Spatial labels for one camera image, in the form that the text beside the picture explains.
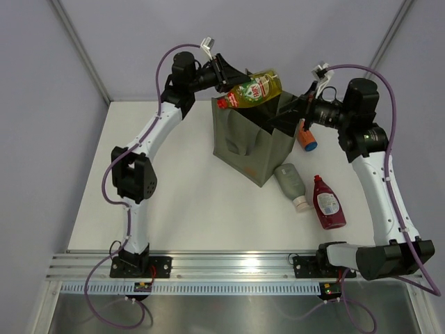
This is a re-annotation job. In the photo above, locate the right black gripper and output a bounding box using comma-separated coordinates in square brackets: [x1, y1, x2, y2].
[267, 81, 353, 138]

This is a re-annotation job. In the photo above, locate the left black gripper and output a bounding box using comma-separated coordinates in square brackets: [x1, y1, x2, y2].
[187, 53, 250, 93]

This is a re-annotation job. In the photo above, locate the yellow bottle red cap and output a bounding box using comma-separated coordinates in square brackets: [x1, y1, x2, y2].
[216, 70, 282, 109]

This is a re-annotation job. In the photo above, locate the green bottle beige cap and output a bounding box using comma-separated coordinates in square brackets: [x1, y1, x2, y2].
[274, 164, 311, 212]

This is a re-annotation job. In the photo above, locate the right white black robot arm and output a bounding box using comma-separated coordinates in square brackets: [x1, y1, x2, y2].
[268, 78, 435, 280]

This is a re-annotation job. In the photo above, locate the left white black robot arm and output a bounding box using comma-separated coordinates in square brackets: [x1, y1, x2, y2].
[110, 51, 250, 278]

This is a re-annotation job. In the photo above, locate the green canvas bag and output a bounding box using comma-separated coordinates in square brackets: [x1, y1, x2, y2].
[211, 90, 296, 187]

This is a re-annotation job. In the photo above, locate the orange bottle blue base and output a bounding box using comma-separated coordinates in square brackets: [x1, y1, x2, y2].
[296, 120, 318, 152]

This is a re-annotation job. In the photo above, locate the red bottle on right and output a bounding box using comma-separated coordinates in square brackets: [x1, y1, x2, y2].
[313, 175, 346, 230]

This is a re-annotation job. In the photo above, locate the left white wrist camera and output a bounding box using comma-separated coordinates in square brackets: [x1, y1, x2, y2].
[200, 36, 215, 60]

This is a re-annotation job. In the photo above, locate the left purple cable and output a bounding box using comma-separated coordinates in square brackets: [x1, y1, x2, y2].
[83, 43, 206, 330]

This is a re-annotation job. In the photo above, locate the purple cable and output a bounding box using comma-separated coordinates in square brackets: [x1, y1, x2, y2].
[83, 43, 206, 330]
[274, 64, 442, 333]

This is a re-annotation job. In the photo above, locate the right aluminium frame post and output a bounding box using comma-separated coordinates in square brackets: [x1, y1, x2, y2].
[368, 0, 416, 72]

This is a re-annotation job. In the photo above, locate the aluminium frame post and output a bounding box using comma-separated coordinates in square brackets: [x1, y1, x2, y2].
[368, 0, 416, 72]
[47, 0, 112, 106]

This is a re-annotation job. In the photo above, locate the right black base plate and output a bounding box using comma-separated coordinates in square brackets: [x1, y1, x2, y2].
[289, 254, 346, 279]

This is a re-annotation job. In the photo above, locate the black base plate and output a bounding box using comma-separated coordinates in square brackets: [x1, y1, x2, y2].
[109, 255, 172, 279]
[289, 254, 346, 279]

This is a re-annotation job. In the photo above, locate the left aluminium frame post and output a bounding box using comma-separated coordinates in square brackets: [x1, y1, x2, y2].
[47, 0, 112, 106]

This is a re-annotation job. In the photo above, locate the aluminium mounting rail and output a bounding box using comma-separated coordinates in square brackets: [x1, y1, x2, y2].
[44, 250, 424, 283]

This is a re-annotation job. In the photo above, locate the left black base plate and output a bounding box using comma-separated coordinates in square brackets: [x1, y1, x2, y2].
[109, 255, 172, 279]

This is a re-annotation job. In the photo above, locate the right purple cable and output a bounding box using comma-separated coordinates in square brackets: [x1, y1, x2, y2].
[274, 64, 442, 333]

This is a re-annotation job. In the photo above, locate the white slotted cable duct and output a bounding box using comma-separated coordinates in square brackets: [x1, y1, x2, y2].
[60, 281, 321, 296]

